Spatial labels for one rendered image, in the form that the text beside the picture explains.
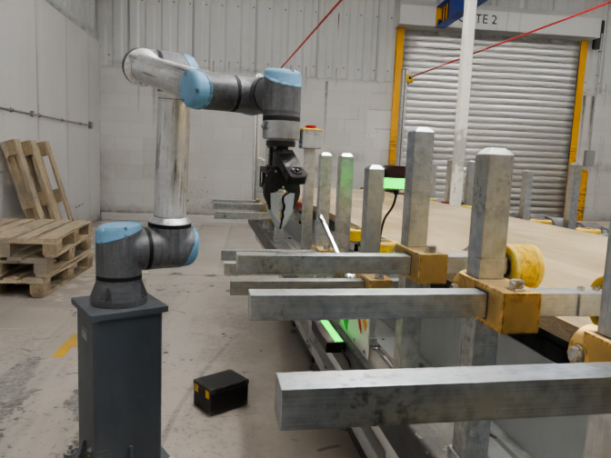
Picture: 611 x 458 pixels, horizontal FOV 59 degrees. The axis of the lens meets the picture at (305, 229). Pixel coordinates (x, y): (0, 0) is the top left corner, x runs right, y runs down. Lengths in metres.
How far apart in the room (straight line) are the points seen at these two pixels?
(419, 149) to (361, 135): 8.35
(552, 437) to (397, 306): 0.46
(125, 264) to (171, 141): 0.44
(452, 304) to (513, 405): 0.26
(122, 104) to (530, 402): 9.06
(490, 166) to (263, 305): 0.33
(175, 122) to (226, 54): 7.38
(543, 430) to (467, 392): 0.63
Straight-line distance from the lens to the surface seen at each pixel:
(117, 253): 1.88
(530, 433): 1.08
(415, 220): 0.96
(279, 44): 9.29
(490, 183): 0.72
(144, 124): 9.26
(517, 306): 0.68
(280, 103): 1.29
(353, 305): 0.64
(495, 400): 0.44
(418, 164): 0.95
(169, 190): 1.91
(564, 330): 0.87
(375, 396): 0.40
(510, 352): 1.10
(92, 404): 1.99
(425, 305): 0.67
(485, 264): 0.73
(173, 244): 1.93
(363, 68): 9.41
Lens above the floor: 1.11
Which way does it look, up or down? 7 degrees down
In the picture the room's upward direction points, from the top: 2 degrees clockwise
